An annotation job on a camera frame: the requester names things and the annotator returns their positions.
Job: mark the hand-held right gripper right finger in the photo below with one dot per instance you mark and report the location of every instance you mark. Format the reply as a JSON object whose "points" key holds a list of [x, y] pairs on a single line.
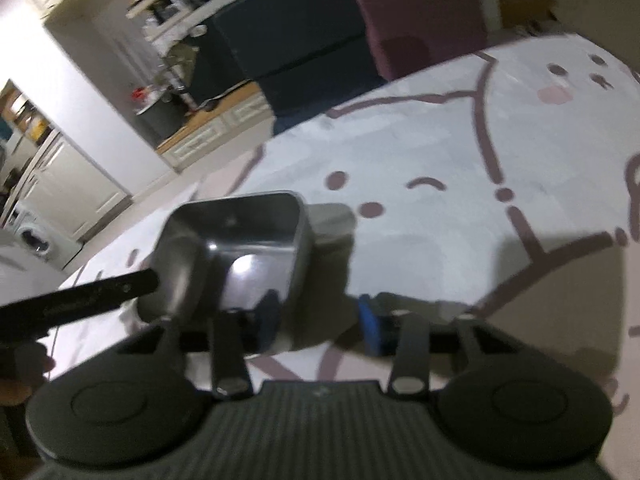
{"points": [[372, 332]]}

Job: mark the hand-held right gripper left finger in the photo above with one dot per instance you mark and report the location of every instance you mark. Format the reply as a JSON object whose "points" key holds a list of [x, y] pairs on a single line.
{"points": [[267, 322]]}

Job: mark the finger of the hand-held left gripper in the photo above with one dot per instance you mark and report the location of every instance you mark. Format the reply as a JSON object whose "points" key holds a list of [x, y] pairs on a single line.
{"points": [[75, 302]]}

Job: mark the steel rectangular container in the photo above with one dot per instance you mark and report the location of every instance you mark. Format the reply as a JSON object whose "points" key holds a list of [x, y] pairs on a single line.
{"points": [[250, 270]]}

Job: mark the person's left hand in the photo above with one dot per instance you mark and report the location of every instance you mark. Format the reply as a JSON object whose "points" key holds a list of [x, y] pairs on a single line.
{"points": [[15, 391]]}

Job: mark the white washing machine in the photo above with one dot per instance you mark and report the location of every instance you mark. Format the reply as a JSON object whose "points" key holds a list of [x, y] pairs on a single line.
{"points": [[30, 240]]}

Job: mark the white kitchen base cabinet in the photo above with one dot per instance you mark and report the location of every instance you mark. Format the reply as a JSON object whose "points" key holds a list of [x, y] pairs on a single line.
{"points": [[75, 185]]}

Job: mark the wooden platform with drawers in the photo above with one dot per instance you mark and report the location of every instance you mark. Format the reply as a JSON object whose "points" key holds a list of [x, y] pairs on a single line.
{"points": [[200, 142]]}

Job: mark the grey trash bin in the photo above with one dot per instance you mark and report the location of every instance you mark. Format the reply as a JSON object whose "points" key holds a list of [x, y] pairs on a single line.
{"points": [[160, 120]]}

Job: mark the bear printed tablecloth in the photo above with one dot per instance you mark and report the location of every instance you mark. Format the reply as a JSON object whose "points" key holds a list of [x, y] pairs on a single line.
{"points": [[425, 135]]}

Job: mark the black computer mouse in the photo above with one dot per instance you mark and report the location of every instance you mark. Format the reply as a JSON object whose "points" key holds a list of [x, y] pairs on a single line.
{"points": [[210, 105]]}

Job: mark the dark blue chair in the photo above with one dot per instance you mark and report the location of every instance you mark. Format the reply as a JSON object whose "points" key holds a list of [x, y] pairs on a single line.
{"points": [[290, 35]]}

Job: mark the maroon chair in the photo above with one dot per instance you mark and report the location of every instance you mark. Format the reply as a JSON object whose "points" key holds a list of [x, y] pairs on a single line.
{"points": [[420, 15]]}

